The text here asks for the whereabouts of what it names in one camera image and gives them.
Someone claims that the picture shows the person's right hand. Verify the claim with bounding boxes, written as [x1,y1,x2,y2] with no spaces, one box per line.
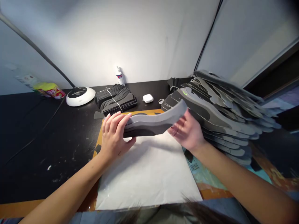
[167,109,207,152]

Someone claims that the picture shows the person's left hand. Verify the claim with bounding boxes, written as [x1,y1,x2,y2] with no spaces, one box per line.
[100,111,137,162]

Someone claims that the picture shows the person's right fingers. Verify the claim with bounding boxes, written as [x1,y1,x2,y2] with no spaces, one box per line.
[167,118,187,138]

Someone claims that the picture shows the person's left fingers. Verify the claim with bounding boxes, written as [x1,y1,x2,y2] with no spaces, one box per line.
[102,111,123,128]

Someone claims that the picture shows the person's left index finger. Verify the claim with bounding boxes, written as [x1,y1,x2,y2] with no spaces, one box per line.
[122,113,132,128]

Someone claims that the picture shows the person's right thumb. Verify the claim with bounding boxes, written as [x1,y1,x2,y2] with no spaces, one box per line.
[184,109,198,126]

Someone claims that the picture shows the stack of grey foam cutouts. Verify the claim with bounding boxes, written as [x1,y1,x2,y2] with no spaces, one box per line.
[123,99,187,138]

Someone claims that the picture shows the tied bundle of black foam strips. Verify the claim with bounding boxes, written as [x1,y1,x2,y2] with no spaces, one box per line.
[94,84,138,115]

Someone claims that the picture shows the large pile of grey shoe pieces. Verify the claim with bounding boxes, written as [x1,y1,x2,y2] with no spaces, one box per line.
[161,69,282,166]

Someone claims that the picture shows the black foam sheets heap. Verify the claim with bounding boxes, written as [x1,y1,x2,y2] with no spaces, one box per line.
[167,76,196,94]

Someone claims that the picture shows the white paper sheet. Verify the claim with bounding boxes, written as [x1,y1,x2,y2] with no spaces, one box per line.
[95,130,203,210]

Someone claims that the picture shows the white gooseneck desk lamp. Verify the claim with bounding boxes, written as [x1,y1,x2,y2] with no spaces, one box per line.
[0,10,96,107]

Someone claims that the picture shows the white glue bottle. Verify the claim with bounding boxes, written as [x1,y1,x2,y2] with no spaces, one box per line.
[115,66,126,86]

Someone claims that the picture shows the orange printed plastic mat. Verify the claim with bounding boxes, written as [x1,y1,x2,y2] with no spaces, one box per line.
[0,108,289,220]

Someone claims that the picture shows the red printed can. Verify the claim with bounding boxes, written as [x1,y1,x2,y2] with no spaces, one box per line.
[45,83,66,100]

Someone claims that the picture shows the yellow-lid jar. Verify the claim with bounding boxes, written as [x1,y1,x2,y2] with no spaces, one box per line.
[32,82,51,97]

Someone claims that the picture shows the person's body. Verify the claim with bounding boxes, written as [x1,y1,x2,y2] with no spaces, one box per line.
[0,198,299,224]

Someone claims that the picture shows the clear plastic bottle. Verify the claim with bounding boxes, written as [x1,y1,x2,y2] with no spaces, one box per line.
[15,73,39,94]

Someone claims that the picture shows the black table cable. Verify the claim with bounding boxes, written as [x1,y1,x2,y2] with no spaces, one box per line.
[0,97,66,169]

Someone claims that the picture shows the black wall cable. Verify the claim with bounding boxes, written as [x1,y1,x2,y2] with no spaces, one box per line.
[196,0,224,70]

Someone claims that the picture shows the dark window frame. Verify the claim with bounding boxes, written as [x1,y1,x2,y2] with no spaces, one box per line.
[243,40,299,100]

